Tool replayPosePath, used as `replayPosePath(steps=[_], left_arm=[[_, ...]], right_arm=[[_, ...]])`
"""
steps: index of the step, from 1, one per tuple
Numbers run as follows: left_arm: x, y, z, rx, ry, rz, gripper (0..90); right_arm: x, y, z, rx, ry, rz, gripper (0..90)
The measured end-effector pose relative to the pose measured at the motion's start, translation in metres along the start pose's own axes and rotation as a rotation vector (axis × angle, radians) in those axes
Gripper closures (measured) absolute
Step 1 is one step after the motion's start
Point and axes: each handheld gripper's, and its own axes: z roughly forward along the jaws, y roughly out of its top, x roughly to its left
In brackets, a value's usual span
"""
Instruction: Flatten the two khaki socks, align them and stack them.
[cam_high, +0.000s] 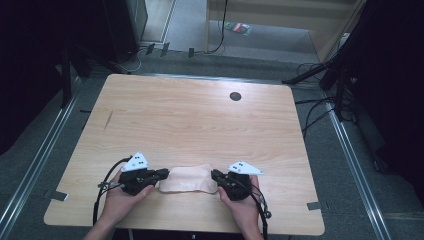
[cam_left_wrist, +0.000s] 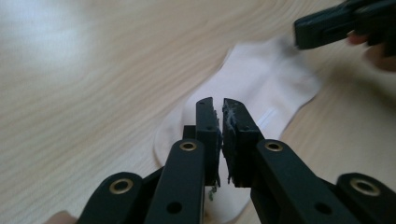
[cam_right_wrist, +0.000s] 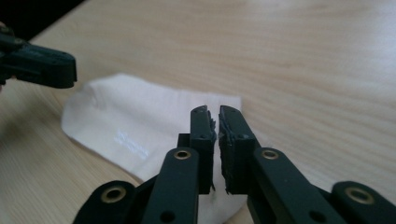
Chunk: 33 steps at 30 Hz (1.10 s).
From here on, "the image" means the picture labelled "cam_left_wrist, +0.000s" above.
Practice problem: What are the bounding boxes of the pale pink sock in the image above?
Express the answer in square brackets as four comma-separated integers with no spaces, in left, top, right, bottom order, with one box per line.
[152,36,322,224]

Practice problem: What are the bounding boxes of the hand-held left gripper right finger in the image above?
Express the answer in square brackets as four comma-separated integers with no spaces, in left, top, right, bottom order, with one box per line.
[221,97,362,224]

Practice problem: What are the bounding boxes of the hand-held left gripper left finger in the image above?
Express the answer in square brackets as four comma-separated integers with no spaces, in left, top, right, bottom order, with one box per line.
[144,96,223,224]

